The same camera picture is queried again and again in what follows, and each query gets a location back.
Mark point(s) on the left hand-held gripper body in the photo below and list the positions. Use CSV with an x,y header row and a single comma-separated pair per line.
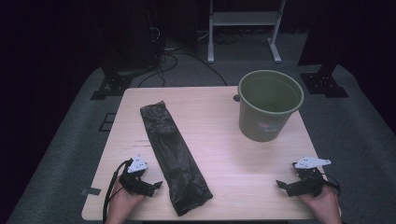
x,y
132,182

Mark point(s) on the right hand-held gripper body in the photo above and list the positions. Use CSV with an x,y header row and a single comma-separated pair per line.
x,y
311,182

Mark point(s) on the black stand base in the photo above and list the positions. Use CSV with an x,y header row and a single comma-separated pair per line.
x,y
323,82
113,85

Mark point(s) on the black plastic garbage bag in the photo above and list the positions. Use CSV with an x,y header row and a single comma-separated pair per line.
x,y
174,155

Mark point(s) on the person's right hand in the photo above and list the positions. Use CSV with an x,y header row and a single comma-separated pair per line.
x,y
327,207

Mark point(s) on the grey floor tape strip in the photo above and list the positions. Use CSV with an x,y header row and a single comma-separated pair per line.
x,y
91,191

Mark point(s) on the green plastic bucket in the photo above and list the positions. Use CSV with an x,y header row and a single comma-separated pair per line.
x,y
267,105

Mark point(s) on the white metal stand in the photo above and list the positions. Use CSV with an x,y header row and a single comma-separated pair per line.
x,y
244,18

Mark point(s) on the person's left hand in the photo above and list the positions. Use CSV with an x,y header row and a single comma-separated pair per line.
x,y
120,205

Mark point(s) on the round dark table grommet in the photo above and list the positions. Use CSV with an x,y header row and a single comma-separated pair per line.
x,y
236,98

